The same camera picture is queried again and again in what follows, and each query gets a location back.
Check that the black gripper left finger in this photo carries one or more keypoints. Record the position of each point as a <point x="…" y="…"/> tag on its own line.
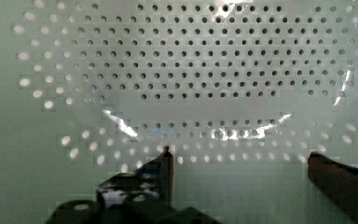
<point x="143" y="196"/>

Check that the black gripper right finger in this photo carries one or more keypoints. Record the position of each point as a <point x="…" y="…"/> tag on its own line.
<point x="338" y="181"/>

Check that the mint green plastic strainer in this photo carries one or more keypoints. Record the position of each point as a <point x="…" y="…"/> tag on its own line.
<point x="239" y="91"/>

